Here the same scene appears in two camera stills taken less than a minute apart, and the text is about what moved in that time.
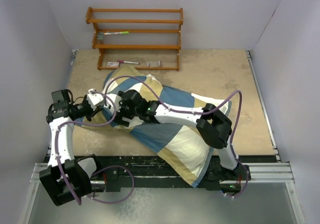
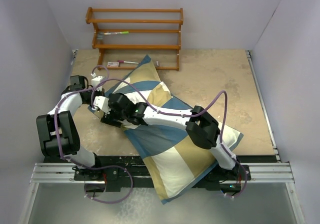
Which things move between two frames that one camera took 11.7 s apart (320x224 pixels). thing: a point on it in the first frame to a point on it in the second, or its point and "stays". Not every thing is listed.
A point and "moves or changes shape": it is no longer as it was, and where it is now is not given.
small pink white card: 112,64 stays
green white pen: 121,32 stays
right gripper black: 120,115 to 109,118
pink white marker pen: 123,61 stays
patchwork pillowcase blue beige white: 178,145 moves or changes shape
